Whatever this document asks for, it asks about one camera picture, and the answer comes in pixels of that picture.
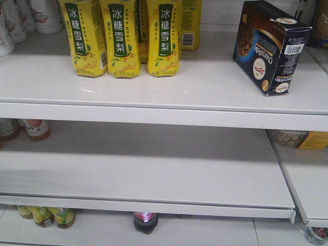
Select orange label bottle lower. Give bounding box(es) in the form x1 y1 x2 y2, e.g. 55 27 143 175
23 119 51 141

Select yellow label tea bottle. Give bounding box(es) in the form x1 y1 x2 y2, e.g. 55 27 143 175
27 206 54 228

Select yellow pear drink bottle rear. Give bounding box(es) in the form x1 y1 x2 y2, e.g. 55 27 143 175
181 0 202 50

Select yellow snack box lower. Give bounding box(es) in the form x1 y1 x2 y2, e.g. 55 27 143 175
298 131 327 150

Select white peach drink bottle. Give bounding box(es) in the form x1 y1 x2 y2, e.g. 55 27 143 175
29 0 63 35

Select green label tea bottle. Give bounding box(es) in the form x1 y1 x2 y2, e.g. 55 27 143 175
48 207 75 229

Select dark cola bottle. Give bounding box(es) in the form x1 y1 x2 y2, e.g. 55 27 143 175
133 212 158 234

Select white store shelf unit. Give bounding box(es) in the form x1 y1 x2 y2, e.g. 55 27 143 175
1 1 327 245

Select dark blue cookie box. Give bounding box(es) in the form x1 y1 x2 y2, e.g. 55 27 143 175
233 1 312 96

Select brown bottle lower left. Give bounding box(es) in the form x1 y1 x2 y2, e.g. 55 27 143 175
1 118 20 141

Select yellow pear drink bottle middle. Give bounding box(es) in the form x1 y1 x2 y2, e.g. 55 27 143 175
100 1 141 79

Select white drink bottle far left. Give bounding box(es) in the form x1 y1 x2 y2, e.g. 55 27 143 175
0 14 15 57

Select brown biscuit pack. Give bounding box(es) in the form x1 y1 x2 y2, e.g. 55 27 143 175
309 0 327 48

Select yellow pear drink bottle right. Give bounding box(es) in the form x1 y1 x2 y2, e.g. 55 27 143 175
147 1 182 77

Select clear cookie tub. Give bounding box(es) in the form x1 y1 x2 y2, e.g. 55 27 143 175
266 129 310 148

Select clear jar bottom right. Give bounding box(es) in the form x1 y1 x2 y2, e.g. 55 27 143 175
305 227 327 245

